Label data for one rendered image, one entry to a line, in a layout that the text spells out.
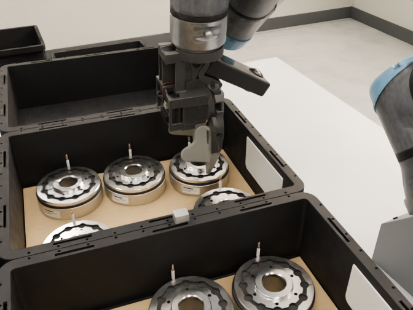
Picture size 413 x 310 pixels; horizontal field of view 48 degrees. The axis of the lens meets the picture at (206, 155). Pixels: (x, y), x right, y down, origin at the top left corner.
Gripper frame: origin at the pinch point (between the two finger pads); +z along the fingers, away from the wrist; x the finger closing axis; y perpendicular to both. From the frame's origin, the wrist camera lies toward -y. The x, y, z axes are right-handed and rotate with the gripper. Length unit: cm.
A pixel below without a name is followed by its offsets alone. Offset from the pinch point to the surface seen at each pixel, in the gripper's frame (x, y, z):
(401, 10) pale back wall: -232, -251, 92
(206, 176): 1.2, 0.3, 3.6
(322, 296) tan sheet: 27.3, -6.6, 4.0
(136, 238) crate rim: 18.1, 15.5, -4.9
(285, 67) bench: -67, -53, 27
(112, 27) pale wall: -273, -28, 99
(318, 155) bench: -17.0, -35.3, 21.6
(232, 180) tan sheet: 0.0, -5.0, 6.9
